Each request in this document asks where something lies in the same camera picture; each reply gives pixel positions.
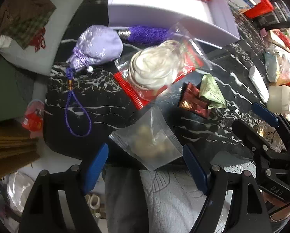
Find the clear bag of nuts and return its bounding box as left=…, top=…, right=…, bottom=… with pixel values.
left=109, top=106, right=183, bottom=171

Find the maroon chocolate packet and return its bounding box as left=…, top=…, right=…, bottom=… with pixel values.
left=179, top=83, right=210, bottom=118

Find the red green snack packet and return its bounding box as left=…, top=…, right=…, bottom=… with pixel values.
left=114, top=37, right=212, bottom=110

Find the clear bag white string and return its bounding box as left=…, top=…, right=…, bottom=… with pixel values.
left=115, top=22, right=213, bottom=95

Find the purple sachet pouch with tassel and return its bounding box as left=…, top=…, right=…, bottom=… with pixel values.
left=64, top=25, right=169, bottom=138

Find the gold orange snack packet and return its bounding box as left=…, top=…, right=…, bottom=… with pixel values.
left=240, top=113, right=286, bottom=152

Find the person right hand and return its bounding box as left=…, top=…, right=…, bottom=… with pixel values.
left=261, top=191, right=290, bottom=222

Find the white tissue packet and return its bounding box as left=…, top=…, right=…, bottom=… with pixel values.
left=249, top=66, right=269, bottom=104

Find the red item on floor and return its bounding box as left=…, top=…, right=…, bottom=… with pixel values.
left=22, top=99, right=44, bottom=139

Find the black coffee bag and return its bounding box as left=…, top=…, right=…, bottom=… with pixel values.
left=256, top=0, right=290, bottom=30

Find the red plastic canister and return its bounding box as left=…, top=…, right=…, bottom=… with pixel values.
left=244, top=0, right=274, bottom=19

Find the grey cushion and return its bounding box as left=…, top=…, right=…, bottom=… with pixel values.
left=0, top=0, right=84, bottom=76

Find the white open gift box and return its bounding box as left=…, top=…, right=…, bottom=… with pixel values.
left=107, top=0, right=240, bottom=47

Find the brown plaid clothing pile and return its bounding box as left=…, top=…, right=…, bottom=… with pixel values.
left=0, top=0, right=56, bottom=50

